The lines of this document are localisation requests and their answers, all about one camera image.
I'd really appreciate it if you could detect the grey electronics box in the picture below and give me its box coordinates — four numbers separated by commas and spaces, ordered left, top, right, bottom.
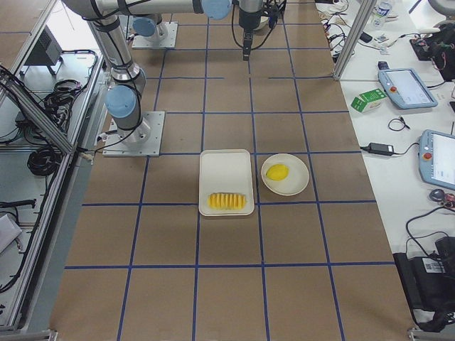
19, 25, 63, 76

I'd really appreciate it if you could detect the blue teach pendant lower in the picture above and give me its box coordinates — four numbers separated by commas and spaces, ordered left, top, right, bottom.
419, 129, 454, 190

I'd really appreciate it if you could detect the cream round plate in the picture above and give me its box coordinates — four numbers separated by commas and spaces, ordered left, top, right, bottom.
261, 153, 309, 196

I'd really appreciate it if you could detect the cream rectangular tray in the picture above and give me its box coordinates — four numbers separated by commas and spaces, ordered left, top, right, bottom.
198, 149, 255, 217

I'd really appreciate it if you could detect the black cable bundle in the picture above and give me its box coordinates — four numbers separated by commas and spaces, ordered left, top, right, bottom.
27, 146, 61, 177

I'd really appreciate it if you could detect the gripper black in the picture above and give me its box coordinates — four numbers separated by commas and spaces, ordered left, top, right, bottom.
239, 9, 262, 60

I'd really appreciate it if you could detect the small black cable loop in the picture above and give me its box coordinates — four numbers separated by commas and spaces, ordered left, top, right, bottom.
387, 116, 410, 131

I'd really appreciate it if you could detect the sliced yellow fruit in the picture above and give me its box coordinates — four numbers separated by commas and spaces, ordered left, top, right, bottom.
207, 193, 247, 210

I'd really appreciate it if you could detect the green white carton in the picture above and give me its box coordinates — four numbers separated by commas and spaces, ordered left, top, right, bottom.
350, 88, 387, 113

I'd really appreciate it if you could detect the black power adapter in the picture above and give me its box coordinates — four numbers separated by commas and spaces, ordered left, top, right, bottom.
360, 142, 395, 156

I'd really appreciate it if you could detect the white deep bowl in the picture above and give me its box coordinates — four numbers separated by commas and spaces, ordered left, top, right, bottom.
255, 16, 269, 31

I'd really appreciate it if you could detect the blue teach pendant upper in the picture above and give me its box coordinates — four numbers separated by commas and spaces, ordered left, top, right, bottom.
378, 68, 438, 109

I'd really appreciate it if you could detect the aluminium frame post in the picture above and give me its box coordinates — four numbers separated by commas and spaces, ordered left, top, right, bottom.
333, 0, 376, 80

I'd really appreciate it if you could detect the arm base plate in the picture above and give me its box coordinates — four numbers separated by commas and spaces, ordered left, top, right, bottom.
132, 18, 178, 50
102, 112, 165, 157

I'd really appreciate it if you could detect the yellow lemon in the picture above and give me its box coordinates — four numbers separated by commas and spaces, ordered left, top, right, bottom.
266, 163, 289, 181

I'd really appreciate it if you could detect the blue teach pendant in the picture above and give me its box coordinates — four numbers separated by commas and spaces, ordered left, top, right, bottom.
378, 68, 438, 109
419, 129, 454, 190

